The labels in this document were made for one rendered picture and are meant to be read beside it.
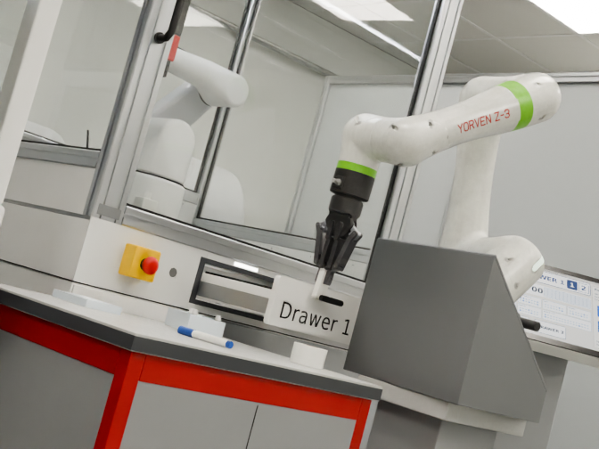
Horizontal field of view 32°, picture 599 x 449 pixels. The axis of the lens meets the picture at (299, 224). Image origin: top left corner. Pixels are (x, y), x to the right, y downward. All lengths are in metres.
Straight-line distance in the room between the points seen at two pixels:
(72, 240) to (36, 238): 0.15
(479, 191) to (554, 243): 1.45
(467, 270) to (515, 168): 2.01
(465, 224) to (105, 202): 0.89
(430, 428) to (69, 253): 0.88
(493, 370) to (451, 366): 0.09
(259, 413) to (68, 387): 0.34
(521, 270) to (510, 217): 1.73
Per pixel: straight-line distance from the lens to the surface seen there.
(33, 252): 2.44
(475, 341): 2.20
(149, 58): 2.34
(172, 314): 2.25
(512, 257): 2.45
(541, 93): 2.48
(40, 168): 2.51
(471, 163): 2.59
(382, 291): 2.41
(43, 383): 1.85
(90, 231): 2.28
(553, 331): 3.04
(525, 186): 4.17
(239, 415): 1.83
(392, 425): 2.37
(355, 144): 2.30
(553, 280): 3.18
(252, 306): 2.32
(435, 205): 4.44
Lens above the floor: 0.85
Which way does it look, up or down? 5 degrees up
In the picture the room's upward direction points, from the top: 15 degrees clockwise
